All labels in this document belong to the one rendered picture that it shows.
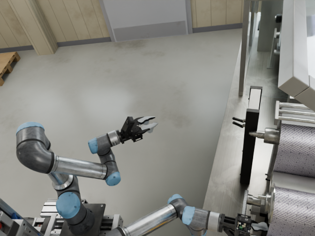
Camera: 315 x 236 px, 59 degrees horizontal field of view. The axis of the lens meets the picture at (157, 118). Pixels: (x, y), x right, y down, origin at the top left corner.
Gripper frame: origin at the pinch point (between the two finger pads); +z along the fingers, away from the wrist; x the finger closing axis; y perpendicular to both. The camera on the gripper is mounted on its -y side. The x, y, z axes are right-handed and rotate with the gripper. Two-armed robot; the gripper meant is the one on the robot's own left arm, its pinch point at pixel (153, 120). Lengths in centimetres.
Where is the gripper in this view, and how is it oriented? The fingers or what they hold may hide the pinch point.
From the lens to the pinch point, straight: 143.2
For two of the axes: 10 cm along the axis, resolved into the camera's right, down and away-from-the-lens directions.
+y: 1.1, 6.0, 7.9
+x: 3.7, 7.2, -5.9
